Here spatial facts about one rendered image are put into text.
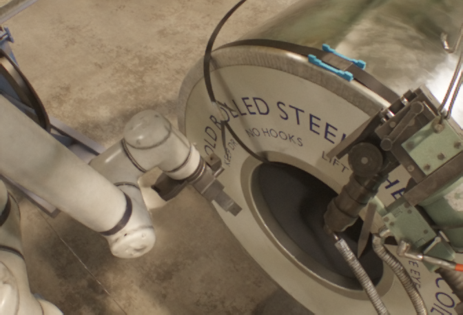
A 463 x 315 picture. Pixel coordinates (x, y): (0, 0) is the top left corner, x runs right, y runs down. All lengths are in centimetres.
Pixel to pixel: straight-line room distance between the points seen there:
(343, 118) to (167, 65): 231
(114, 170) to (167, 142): 12
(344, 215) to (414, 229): 15
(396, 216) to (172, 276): 155
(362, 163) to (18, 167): 53
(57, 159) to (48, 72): 277
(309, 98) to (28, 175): 62
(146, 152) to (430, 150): 51
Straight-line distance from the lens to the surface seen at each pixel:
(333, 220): 87
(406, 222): 78
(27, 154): 65
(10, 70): 206
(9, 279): 90
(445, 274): 83
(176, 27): 355
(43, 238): 248
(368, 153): 77
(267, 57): 103
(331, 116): 100
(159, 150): 89
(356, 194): 84
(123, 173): 90
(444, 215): 74
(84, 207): 74
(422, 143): 72
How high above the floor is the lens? 196
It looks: 48 degrees down
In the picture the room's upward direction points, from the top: 5 degrees counter-clockwise
